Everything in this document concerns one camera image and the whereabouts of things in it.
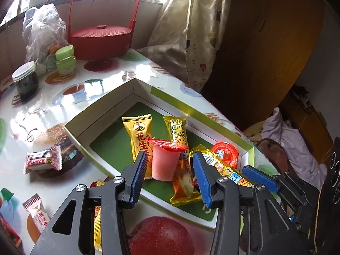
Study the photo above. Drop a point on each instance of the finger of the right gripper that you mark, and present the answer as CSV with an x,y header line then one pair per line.
x,y
274,183

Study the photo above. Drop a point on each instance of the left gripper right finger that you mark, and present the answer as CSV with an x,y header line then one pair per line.
x,y
269,229

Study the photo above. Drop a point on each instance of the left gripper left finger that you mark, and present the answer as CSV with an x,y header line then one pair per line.
x,y
71,230

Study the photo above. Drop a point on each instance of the gold peanut candy pack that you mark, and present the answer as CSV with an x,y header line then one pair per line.
x,y
97,228

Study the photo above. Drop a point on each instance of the long gold bar back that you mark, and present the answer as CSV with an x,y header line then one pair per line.
x,y
223,169

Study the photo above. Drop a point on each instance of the long gold bar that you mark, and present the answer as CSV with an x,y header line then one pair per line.
x,y
184,190
223,169

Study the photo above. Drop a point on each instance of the pink jelly cup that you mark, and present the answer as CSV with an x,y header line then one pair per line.
x,y
165,158
227,153

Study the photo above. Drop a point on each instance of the small gold peanut candy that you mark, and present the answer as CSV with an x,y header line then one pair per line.
x,y
139,129

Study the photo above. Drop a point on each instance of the long gold bar front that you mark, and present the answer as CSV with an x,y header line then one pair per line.
x,y
184,190

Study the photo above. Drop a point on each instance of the white red nougat packet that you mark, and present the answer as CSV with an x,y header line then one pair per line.
x,y
37,212

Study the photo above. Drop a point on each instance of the dark red snack packet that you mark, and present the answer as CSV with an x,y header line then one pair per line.
x,y
14,237

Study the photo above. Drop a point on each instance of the pile of clothes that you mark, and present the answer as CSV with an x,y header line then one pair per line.
x,y
286,149

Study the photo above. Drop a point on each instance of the green white cardboard tray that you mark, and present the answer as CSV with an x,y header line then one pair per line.
x,y
99,133

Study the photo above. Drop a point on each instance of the green jar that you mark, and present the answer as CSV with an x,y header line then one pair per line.
x,y
65,60

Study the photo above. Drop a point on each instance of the dark glass jar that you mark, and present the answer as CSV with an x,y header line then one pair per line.
x,y
26,80

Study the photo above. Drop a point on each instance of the beige patterned curtain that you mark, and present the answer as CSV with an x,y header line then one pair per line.
x,y
186,36

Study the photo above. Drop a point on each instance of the clear plastic bag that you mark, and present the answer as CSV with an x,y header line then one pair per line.
x,y
43,33

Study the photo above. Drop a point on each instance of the red basket with handle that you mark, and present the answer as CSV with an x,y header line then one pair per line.
x,y
102,41

